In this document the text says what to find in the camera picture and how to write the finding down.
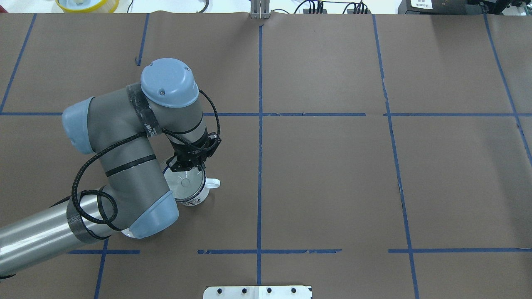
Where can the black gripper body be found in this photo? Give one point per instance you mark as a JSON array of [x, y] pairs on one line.
[[185, 153]]

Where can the white enamel cup lid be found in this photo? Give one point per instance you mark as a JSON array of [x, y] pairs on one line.
[[127, 232]]

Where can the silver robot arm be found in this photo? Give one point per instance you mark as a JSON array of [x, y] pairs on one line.
[[122, 186]]

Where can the white enamel mug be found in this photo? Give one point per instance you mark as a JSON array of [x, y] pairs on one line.
[[211, 183]]

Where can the yellow rimmed bowl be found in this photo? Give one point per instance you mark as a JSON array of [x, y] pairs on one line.
[[88, 6]]

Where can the black desktop computer box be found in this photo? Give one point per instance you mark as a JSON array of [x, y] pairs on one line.
[[439, 7]]

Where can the white camera pedestal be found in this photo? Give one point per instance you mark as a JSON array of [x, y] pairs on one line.
[[259, 292]]

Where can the aluminium frame post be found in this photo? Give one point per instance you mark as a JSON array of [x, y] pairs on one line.
[[260, 9]]

